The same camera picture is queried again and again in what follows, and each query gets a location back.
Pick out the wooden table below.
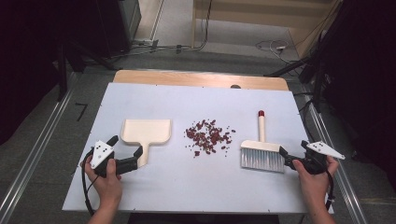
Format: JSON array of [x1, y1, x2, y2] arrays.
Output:
[[112, 69, 290, 91]]

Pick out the dark curtain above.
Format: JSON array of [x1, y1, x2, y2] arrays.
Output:
[[0, 0, 104, 146], [323, 0, 396, 175]]

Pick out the metal floor rail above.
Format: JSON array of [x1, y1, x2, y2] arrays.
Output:
[[306, 102, 369, 224], [0, 73, 78, 224]]

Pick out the cream hand brush red-tipped handle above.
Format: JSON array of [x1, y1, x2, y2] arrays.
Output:
[[239, 109, 286, 174]]

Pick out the black cabinet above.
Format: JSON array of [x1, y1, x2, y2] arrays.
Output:
[[94, 0, 143, 59]]

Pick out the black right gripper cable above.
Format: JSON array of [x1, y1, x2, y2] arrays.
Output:
[[323, 170, 336, 213]]

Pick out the white floor cable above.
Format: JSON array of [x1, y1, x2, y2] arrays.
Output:
[[255, 39, 301, 65]]

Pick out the black metal stand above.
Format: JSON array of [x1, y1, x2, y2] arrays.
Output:
[[55, 38, 123, 103], [264, 29, 332, 114]]

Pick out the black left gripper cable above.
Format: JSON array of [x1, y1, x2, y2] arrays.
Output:
[[80, 147, 105, 217]]

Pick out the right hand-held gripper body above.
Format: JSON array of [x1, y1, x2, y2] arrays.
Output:
[[283, 140, 346, 175]]

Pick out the white board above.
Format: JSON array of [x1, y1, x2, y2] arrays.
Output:
[[62, 82, 334, 215]]

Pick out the person's left hand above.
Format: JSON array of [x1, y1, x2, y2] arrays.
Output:
[[81, 154, 123, 209]]

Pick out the black floor cables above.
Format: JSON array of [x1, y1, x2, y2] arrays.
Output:
[[106, 0, 213, 61]]

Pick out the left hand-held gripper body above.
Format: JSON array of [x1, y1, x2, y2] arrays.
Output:
[[90, 140, 139, 179]]

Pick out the person's right hand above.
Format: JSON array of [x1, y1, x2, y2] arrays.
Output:
[[291, 155, 340, 208]]

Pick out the pile of red crumbs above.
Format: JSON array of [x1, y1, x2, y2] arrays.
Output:
[[184, 119, 237, 159]]

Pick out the cream dustpan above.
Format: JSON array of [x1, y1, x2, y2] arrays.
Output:
[[120, 119, 173, 168]]

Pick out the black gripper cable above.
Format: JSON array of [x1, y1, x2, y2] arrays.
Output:
[[323, 170, 336, 213], [80, 147, 105, 217]]

